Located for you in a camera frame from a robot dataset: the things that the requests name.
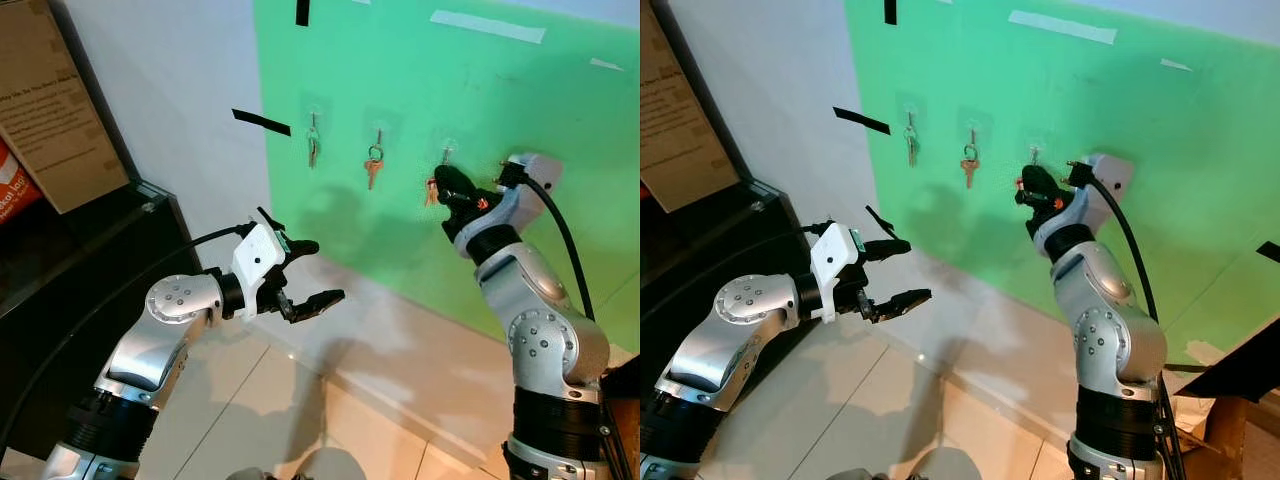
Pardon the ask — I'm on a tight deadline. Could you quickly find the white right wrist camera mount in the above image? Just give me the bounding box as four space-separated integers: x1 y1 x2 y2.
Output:
1033 152 1137 247
452 152 563 249

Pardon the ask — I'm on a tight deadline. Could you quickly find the long white tape strip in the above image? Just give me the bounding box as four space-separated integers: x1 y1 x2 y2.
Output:
429 9 548 46
1007 9 1118 47

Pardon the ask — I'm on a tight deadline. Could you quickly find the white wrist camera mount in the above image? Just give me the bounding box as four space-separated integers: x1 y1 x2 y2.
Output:
231 221 294 322
1033 152 1137 247
807 221 868 325
452 152 563 249

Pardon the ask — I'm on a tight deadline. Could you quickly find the black flat panel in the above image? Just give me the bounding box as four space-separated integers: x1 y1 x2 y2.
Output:
603 352 641 402
1188 317 1280 404

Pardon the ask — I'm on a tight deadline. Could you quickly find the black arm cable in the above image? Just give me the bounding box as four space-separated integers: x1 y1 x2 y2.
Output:
700 221 834 293
1067 160 1162 323
150 224 250 265
497 160 598 323

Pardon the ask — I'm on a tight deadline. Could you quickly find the black cabinet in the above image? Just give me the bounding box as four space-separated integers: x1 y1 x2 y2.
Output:
640 177 803 421
0 179 207 463

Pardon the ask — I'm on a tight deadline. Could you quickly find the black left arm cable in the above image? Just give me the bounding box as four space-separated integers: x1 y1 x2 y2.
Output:
150 224 250 265
700 221 834 293

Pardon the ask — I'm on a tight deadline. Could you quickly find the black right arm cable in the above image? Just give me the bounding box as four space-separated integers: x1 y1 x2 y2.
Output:
497 160 598 323
1067 160 1162 323

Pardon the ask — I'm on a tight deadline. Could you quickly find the brown cardboard box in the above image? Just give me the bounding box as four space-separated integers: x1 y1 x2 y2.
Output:
0 0 141 215
640 0 746 214

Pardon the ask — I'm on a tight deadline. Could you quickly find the open cardboard carton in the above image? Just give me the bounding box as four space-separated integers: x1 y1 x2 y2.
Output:
1170 393 1280 480

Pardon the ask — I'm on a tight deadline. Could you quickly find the green wall sheet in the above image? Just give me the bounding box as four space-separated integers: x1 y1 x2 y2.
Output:
845 0 1280 367
252 0 641 353

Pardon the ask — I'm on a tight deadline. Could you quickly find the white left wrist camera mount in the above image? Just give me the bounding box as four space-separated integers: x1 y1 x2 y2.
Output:
231 221 294 322
807 221 868 325

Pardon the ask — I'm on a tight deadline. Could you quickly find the orange printed box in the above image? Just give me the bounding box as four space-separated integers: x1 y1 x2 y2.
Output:
0 137 44 230

